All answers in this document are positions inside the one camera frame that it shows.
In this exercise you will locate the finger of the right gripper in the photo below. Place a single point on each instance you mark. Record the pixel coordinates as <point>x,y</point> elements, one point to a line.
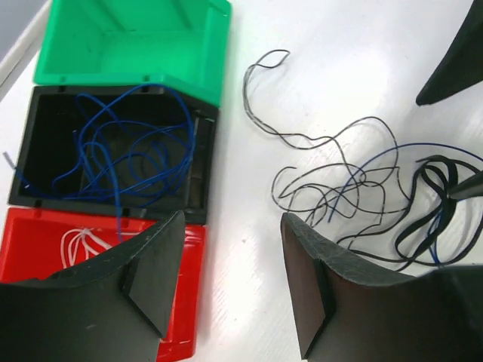
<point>469,188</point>
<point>461,67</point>

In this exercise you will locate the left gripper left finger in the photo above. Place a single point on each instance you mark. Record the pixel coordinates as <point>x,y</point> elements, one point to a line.
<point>113,307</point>

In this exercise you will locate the black plastic bin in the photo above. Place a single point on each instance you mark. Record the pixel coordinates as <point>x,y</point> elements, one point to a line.
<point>139,152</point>

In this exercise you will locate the green plastic bin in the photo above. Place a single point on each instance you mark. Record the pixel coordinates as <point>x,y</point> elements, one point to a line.
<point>181,44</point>

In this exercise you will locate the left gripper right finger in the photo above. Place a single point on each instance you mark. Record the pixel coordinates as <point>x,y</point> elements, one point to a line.
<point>347,308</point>

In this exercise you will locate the red plastic bin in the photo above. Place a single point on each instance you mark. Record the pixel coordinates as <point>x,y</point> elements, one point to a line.
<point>38,243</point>

